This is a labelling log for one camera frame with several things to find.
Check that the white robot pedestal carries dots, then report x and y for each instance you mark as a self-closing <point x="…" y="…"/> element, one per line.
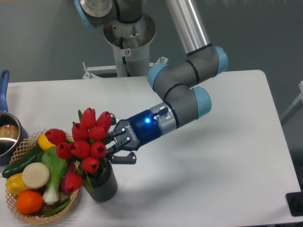
<point x="131" y="48"/>

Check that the orange fruit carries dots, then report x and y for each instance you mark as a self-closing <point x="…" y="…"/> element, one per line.
<point x="29" y="202"/>

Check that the beige round disc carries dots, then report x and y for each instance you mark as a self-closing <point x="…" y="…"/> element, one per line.
<point x="35" y="175"/>

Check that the green bean pods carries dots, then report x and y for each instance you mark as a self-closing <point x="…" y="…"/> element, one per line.
<point x="58" y="207"/>

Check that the dark green cucumber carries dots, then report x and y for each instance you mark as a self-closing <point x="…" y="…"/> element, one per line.
<point x="20" y="164"/>

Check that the white frame at right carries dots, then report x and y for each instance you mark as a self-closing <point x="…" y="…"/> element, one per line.
<point x="293" y="108"/>

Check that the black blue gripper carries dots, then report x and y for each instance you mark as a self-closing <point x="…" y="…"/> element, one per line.
<point x="130" y="134"/>

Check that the green bok choy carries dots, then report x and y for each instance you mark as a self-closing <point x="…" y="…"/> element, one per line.
<point x="57" y="168"/>

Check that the dark grey ribbed vase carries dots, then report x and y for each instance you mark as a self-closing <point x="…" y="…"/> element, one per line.
<point x="104" y="185"/>

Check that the blue handled saucepan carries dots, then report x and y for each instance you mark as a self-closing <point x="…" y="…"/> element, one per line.
<point x="12" y="132"/>

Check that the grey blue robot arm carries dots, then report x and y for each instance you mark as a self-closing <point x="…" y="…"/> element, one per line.
<point x="183" y="100"/>

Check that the woven wicker basket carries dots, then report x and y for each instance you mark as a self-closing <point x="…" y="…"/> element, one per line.
<point x="39" y="218"/>

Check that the red tulip bouquet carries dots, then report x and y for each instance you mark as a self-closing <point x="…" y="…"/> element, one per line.
<point x="87" y="149"/>

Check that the black box at edge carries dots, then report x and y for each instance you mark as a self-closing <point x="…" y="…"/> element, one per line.
<point x="295" y="203"/>

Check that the yellow bell pepper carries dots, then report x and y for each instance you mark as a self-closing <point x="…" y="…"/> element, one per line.
<point x="15" y="184"/>

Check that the purple sweet potato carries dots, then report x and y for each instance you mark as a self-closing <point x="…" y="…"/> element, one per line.
<point x="71" y="169"/>

